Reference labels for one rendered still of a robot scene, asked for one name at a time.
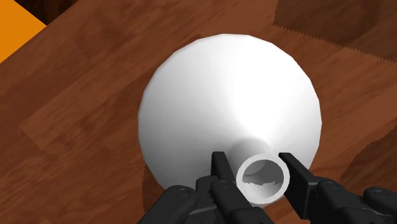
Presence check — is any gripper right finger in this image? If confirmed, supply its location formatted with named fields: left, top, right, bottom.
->
left=278, top=152, right=397, bottom=224

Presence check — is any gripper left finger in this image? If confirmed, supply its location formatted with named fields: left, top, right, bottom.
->
left=137, top=151, right=274, bottom=224

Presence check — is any white round vase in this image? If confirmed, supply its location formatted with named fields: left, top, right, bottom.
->
left=137, top=33, right=323, bottom=206

